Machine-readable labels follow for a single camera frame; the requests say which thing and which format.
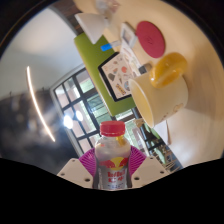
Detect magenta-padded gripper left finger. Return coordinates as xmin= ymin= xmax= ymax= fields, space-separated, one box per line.
xmin=56 ymin=147 xmax=98 ymax=190

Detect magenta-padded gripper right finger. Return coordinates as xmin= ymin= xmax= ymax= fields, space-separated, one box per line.
xmin=128 ymin=146 xmax=168 ymax=190

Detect red-capped clear drink bottle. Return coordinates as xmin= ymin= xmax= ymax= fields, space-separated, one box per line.
xmin=92 ymin=120 xmax=133 ymax=191

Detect group of pendant lamps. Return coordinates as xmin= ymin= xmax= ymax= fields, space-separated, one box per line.
xmin=63 ymin=109 xmax=84 ymax=130

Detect long linear ceiling light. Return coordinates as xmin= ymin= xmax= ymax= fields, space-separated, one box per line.
xmin=25 ymin=65 xmax=57 ymax=143

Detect yellow mug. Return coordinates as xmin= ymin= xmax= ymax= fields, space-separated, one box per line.
xmin=128 ymin=52 xmax=190 ymax=129

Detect black-framed menu stand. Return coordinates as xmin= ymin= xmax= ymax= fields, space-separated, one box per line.
xmin=97 ymin=51 xmax=141 ymax=103

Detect green upholstered booth seat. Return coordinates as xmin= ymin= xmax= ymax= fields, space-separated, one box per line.
xmin=73 ymin=32 xmax=137 ymax=117

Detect small blue-capped bottle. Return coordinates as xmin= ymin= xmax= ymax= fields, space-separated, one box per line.
xmin=100 ymin=39 xmax=123 ymax=52

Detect flat round red coaster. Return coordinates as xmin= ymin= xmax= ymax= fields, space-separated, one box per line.
xmin=135 ymin=20 xmax=167 ymax=60

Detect small white flat device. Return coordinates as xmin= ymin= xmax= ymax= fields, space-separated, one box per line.
xmin=119 ymin=22 xmax=138 ymax=48

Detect white bowl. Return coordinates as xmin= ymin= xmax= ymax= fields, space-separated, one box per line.
xmin=73 ymin=12 xmax=109 ymax=45

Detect paper receipt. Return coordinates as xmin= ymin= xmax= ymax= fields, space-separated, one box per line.
xmin=94 ymin=0 xmax=121 ymax=14

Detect black-framed window wall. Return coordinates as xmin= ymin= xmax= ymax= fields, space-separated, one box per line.
xmin=49 ymin=64 xmax=151 ymax=158

